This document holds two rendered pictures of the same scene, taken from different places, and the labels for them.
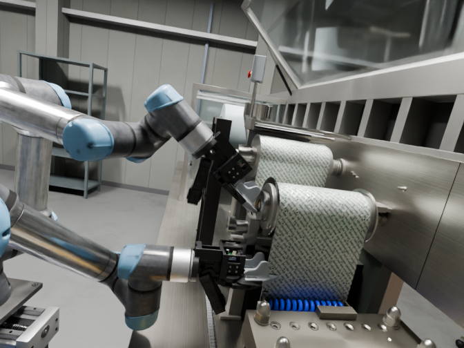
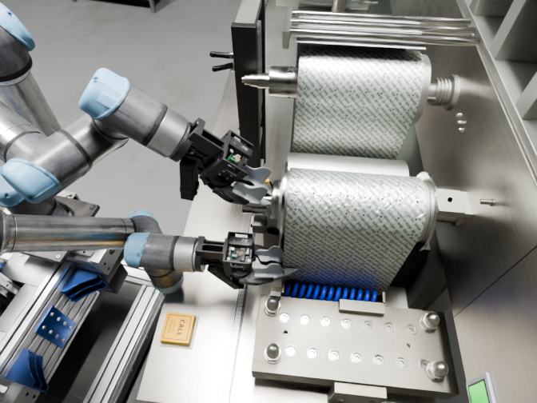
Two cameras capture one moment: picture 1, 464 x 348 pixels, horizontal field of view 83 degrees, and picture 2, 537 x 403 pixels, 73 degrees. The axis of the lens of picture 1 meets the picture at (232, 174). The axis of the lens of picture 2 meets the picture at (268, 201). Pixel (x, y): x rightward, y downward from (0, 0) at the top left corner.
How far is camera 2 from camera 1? 46 cm
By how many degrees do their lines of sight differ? 43
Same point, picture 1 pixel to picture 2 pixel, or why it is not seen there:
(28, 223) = (26, 238)
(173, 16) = not seen: outside the picture
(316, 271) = (344, 269)
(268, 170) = (312, 117)
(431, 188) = (514, 231)
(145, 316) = (166, 288)
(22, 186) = not seen: hidden behind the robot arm
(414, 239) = (473, 272)
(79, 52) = not seen: outside the picture
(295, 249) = (315, 253)
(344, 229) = (379, 241)
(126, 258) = (129, 256)
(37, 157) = (25, 105)
